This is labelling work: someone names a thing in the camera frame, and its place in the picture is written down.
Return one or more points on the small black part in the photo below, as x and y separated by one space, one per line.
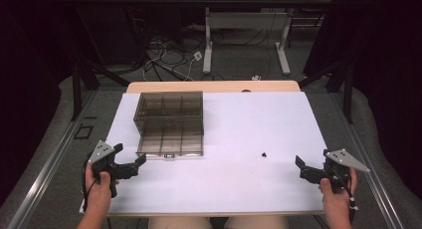
264 154

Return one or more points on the person's left leg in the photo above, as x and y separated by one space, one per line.
180 223

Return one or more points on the clear brown compartment box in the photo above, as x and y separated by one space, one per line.
169 126

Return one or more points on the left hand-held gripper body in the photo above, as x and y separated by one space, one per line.
124 171

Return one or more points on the person's right leg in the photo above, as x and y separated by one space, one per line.
257 223

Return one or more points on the white power adapter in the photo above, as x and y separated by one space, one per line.
197 55

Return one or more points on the white desk with legs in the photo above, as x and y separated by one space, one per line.
244 20

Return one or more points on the person's left hand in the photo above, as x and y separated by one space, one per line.
98 192

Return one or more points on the person's right hand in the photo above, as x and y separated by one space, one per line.
336 202

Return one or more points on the person's leg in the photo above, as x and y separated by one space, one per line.
257 223
180 223

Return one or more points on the silver floor rail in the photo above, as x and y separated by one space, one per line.
371 176
49 166

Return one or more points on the black metal stand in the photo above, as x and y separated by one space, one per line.
79 86
345 89

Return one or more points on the white table board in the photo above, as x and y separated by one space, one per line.
239 129

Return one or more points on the small white plug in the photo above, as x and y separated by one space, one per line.
255 77

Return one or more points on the dark curtain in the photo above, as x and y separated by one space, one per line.
30 73
388 66

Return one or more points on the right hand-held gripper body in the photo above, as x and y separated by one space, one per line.
335 176

